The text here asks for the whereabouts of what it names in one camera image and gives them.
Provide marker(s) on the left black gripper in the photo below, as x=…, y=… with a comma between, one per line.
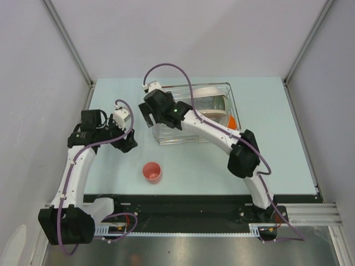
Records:
x=125, y=145

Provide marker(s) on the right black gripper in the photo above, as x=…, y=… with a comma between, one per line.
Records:
x=147, y=111

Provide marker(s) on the white fluted plate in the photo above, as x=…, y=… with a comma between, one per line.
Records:
x=209, y=91

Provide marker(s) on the pink and cream plate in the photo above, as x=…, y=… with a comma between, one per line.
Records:
x=213, y=113

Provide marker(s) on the green bowl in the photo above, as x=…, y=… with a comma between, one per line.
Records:
x=221, y=102

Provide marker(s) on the pink cup orange handle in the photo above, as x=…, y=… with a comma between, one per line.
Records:
x=152, y=172

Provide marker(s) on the white and orange bowl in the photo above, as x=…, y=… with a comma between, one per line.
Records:
x=228, y=121

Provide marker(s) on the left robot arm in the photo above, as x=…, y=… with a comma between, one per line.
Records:
x=83, y=144

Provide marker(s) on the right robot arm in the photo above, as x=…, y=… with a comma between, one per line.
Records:
x=245, y=160

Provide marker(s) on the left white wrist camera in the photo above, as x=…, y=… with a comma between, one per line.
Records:
x=121, y=117

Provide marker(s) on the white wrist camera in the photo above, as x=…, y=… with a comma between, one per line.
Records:
x=121, y=117
x=148, y=87

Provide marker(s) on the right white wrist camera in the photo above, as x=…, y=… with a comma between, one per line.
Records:
x=148, y=87

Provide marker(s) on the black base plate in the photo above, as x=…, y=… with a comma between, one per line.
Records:
x=147, y=211

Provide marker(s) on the left aluminium frame post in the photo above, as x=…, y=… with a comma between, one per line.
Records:
x=67, y=40

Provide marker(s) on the aluminium frame post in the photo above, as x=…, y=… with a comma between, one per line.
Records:
x=310, y=37
x=67, y=40

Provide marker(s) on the right aluminium frame post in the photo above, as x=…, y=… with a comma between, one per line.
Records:
x=310, y=37

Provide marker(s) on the aluminium front rail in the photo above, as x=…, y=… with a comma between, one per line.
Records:
x=310, y=213

